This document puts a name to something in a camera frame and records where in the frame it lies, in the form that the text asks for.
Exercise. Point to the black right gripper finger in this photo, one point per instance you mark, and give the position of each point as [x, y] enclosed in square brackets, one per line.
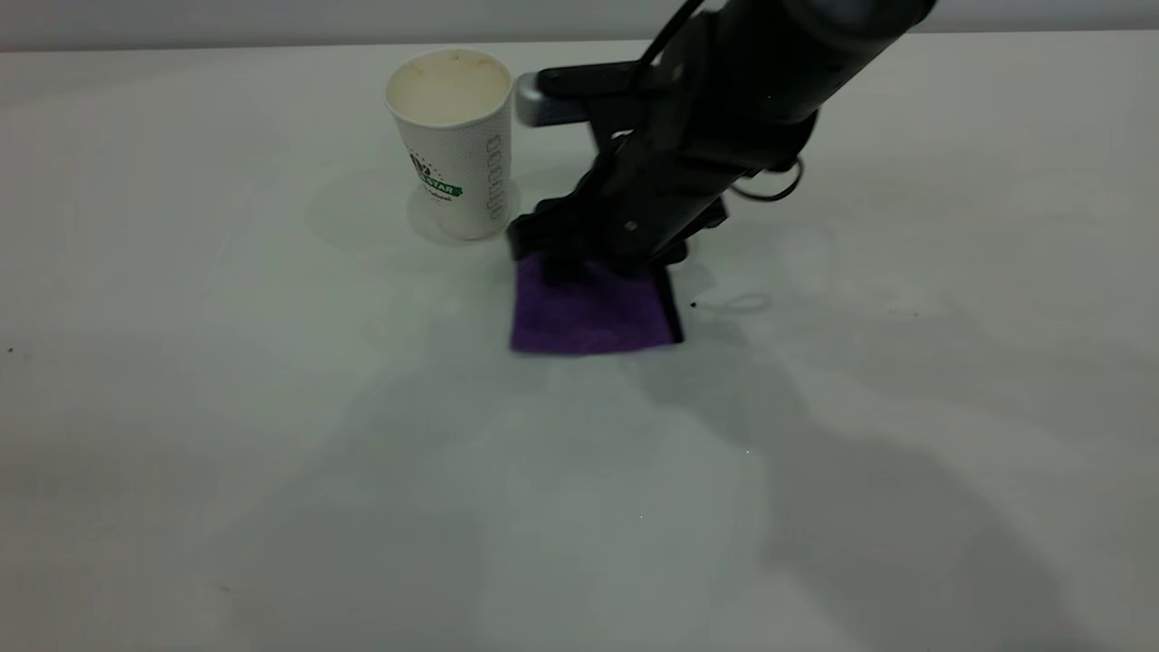
[665, 258]
[548, 249]

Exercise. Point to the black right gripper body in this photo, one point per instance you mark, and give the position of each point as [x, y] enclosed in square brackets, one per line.
[643, 204]

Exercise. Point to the purple microfiber cloth black trim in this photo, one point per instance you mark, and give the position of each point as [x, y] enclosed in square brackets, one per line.
[589, 312]

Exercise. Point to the white paper coffee cup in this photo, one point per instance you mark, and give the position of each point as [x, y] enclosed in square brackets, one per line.
[457, 154]

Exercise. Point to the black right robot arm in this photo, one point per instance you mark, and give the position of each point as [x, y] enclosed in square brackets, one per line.
[779, 63]

